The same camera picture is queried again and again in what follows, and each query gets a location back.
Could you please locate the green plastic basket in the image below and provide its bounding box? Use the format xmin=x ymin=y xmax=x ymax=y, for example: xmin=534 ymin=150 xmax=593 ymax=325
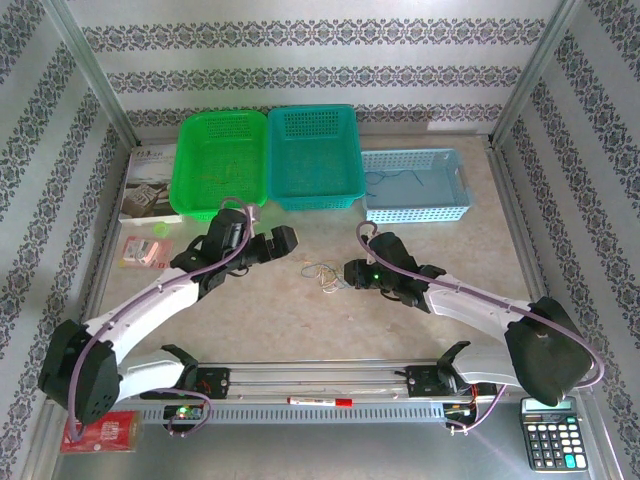
xmin=168 ymin=109 xmax=269 ymax=222

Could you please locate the thin white cable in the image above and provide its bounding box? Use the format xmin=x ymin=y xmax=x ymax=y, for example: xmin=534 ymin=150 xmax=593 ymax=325
xmin=302 ymin=262 xmax=346 ymax=294

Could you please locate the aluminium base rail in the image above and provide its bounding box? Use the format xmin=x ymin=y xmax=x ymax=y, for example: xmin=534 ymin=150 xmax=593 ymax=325
xmin=47 ymin=362 xmax=591 ymax=404

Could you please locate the pile of rubber bands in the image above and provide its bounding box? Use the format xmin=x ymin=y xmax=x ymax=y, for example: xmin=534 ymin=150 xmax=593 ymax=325
xmin=304 ymin=264 xmax=350 ymax=296

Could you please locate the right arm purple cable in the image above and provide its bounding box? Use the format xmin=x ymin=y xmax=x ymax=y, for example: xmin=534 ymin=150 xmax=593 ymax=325
xmin=355 ymin=222 xmax=605 ymax=436

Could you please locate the red cardboard box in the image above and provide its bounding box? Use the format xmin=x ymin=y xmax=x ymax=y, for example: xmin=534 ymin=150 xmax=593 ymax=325
xmin=59 ymin=410 xmax=144 ymax=455

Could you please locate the small circuit board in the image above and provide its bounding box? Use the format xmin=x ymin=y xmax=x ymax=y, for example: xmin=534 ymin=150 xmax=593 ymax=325
xmin=443 ymin=402 xmax=479 ymax=420
xmin=163 ymin=404 xmax=204 ymax=424

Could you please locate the teal plastic basket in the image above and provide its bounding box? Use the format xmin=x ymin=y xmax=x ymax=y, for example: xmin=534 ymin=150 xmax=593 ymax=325
xmin=266 ymin=103 xmax=365 ymax=211

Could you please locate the pink blister packet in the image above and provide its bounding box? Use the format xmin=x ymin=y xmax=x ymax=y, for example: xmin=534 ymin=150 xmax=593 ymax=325
xmin=121 ymin=235 xmax=175 ymax=270

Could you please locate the white booklet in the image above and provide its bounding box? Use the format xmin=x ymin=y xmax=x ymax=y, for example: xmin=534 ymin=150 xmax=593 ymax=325
xmin=118 ymin=143 xmax=184 ymax=224

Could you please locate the black desk calculator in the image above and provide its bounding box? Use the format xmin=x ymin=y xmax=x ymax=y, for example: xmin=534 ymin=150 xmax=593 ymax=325
xmin=519 ymin=395 xmax=587 ymax=471

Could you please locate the thin blue cable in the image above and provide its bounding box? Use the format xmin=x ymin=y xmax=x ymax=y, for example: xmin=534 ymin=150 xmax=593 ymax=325
xmin=363 ymin=169 xmax=425 ymax=197
xmin=300 ymin=258 xmax=347 ymax=282

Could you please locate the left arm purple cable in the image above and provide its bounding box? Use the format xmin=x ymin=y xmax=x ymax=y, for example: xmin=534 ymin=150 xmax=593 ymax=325
xmin=68 ymin=197 xmax=262 ymax=442

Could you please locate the aluminium side rail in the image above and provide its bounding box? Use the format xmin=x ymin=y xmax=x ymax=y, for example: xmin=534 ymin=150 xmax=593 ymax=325
xmin=485 ymin=139 xmax=570 ymax=360
xmin=67 ymin=142 xmax=139 ymax=365

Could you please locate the red and white marker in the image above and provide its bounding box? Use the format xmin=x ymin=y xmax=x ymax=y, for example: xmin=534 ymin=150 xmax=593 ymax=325
xmin=287 ymin=395 xmax=354 ymax=407

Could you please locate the aluminium frame post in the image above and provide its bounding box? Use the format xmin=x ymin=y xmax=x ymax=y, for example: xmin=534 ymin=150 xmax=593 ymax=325
xmin=43 ymin=0 xmax=140 ymax=147
xmin=488 ymin=0 xmax=586 ymax=149

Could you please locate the grey slotted cable duct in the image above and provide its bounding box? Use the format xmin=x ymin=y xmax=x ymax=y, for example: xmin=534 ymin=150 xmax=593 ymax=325
xmin=142 ymin=403 xmax=446 ymax=425

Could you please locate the light blue plastic basket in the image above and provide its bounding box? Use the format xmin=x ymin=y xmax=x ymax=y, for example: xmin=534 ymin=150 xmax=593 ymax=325
xmin=359 ymin=147 xmax=476 ymax=224

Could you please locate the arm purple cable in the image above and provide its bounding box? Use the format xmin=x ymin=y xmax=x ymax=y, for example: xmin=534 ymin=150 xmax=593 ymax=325
xmin=355 ymin=222 xmax=605 ymax=436
xmin=68 ymin=197 xmax=262 ymax=442

